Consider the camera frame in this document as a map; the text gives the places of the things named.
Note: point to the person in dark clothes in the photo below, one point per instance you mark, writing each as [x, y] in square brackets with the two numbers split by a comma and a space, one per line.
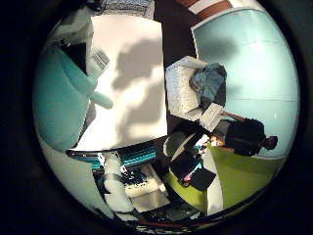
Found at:
[244, 137]

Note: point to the teal plastic object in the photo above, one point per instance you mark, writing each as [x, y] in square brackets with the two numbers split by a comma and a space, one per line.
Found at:
[58, 98]

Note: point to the grey round chair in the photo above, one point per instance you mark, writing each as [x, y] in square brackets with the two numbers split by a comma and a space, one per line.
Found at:
[176, 143]

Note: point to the brown wooden door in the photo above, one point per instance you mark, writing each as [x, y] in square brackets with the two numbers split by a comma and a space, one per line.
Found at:
[212, 9]

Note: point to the white patterned armchair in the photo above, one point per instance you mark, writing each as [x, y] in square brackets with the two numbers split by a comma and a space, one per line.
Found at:
[179, 88]

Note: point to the blue cloth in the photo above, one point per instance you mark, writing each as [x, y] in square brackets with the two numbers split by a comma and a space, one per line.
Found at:
[208, 81]

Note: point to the white box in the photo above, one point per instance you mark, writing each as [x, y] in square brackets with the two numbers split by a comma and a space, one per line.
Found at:
[212, 117]

